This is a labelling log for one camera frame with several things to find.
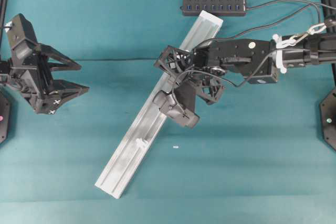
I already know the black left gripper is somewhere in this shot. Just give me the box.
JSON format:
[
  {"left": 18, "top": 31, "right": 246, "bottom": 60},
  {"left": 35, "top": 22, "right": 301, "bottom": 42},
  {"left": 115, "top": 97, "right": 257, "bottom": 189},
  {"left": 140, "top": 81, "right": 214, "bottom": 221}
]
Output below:
[{"left": 7, "top": 44, "right": 89, "bottom": 114}]

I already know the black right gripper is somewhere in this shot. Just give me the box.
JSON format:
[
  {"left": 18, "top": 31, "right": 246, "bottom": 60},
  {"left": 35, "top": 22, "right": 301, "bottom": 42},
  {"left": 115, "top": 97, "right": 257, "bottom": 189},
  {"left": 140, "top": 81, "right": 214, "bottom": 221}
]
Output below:
[{"left": 154, "top": 46, "right": 225, "bottom": 104}]

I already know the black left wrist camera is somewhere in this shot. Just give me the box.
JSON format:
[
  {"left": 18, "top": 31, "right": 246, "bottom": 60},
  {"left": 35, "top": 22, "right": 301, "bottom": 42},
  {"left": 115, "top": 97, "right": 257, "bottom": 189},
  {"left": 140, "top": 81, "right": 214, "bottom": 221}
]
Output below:
[{"left": 6, "top": 14, "right": 38, "bottom": 68}]

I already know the grey aluminium rail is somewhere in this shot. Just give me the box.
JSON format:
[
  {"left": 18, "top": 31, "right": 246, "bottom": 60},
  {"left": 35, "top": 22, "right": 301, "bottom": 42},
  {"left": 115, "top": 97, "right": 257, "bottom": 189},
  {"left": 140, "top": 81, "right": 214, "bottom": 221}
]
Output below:
[{"left": 95, "top": 10, "right": 224, "bottom": 199}]

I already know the black USB cable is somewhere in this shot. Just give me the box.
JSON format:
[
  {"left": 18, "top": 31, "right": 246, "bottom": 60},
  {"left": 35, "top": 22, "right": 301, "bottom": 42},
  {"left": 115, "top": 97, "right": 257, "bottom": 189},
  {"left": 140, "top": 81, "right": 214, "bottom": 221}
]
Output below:
[{"left": 191, "top": 2, "right": 323, "bottom": 54}]

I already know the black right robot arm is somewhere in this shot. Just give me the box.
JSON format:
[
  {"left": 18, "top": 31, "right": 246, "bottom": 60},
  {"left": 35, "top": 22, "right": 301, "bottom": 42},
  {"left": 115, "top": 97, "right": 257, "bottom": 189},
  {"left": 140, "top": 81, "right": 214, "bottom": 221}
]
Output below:
[{"left": 155, "top": 33, "right": 335, "bottom": 106}]

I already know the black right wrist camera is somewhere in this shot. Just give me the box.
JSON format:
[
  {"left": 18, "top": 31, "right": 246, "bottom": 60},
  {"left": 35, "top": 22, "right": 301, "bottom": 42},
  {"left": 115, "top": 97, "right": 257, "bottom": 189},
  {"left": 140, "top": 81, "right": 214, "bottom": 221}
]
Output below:
[{"left": 153, "top": 81, "right": 199, "bottom": 128}]

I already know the black left frame post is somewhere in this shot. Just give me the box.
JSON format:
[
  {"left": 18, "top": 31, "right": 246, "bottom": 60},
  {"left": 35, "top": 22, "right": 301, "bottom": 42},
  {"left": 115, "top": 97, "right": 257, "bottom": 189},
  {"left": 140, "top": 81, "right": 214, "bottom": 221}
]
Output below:
[{"left": 0, "top": 0, "right": 7, "bottom": 44}]

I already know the black USB hub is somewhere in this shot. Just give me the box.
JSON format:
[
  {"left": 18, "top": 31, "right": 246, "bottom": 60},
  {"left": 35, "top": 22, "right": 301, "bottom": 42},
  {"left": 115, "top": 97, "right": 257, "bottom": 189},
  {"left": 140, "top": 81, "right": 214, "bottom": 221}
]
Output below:
[{"left": 180, "top": 0, "right": 247, "bottom": 17}]

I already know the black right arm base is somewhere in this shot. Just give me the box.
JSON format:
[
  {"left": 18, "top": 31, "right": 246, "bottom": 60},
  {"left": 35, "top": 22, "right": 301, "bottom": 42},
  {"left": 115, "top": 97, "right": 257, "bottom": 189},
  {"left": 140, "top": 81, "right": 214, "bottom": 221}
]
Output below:
[{"left": 319, "top": 88, "right": 336, "bottom": 150}]

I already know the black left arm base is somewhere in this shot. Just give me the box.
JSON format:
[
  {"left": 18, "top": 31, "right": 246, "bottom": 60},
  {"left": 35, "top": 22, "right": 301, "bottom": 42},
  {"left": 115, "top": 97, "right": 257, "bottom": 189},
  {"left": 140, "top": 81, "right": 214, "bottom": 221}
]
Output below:
[{"left": 0, "top": 90, "right": 12, "bottom": 144}]

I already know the black hub power cable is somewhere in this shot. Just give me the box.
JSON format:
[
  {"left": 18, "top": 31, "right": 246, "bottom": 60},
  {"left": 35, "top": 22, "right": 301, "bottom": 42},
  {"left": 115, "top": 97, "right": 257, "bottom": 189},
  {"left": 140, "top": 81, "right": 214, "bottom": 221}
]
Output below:
[{"left": 246, "top": 0, "right": 329, "bottom": 12}]

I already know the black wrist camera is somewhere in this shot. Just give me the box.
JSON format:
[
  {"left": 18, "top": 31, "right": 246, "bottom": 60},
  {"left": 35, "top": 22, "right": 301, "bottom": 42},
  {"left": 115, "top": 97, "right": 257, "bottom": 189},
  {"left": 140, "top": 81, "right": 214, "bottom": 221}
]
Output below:
[
  {"left": 6, "top": 14, "right": 38, "bottom": 68},
  {"left": 153, "top": 81, "right": 199, "bottom": 128}
]

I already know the white near zip-tie ring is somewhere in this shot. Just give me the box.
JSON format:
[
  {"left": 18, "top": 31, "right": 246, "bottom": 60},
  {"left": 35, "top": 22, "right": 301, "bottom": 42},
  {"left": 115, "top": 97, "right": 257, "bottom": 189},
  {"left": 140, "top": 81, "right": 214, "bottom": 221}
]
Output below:
[{"left": 135, "top": 138, "right": 149, "bottom": 150}]

